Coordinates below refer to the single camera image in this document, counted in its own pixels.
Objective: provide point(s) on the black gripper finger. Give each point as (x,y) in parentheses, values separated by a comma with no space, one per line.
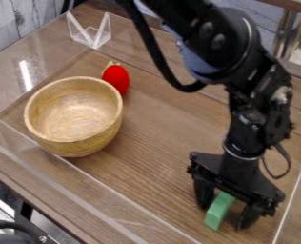
(203,189)
(250,216)

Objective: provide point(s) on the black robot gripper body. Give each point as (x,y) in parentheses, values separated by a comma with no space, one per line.
(236,177)

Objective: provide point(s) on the green rectangular stick block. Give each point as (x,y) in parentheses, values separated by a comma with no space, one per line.
(217,210)

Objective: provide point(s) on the brown wooden bowl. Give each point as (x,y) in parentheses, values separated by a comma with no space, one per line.
(73,115)

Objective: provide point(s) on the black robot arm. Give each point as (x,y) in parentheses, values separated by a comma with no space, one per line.
(221,52)

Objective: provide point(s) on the clear acrylic front barrier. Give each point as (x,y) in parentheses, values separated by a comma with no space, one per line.
(96,214)

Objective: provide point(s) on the red toy strawberry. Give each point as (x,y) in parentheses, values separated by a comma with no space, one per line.
(116,76)

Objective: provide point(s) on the metal table leg background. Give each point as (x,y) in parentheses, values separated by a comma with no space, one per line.
(287,37)

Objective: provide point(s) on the black table frame leg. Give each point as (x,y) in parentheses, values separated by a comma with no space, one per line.
(21,218)

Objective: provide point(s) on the clear acrylic corner bracket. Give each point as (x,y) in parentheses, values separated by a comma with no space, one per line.
(91,37)

